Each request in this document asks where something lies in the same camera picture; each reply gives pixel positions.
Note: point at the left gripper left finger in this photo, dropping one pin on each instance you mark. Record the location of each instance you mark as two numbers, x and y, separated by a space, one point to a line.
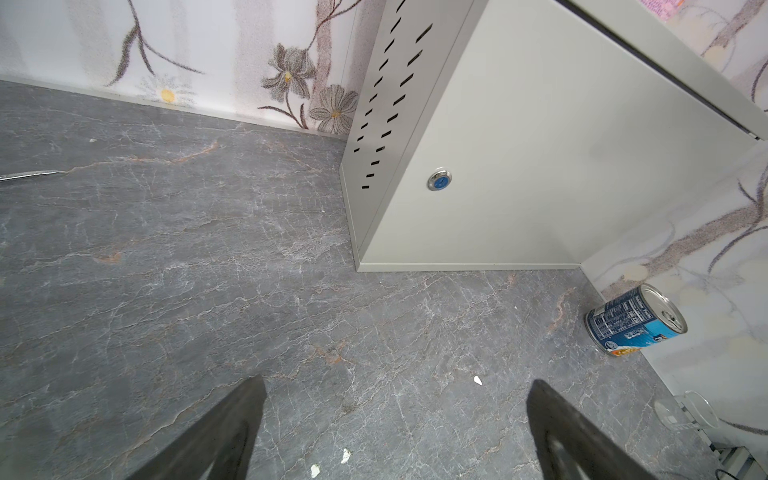
220 444

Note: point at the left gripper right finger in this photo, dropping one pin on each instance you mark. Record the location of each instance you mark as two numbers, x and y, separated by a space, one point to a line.
569 446

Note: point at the blue label can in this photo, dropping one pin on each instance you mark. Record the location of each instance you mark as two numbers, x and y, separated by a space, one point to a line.
637 319

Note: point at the grey metal cabinet box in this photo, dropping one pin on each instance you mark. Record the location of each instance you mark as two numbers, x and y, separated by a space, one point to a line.
528 134

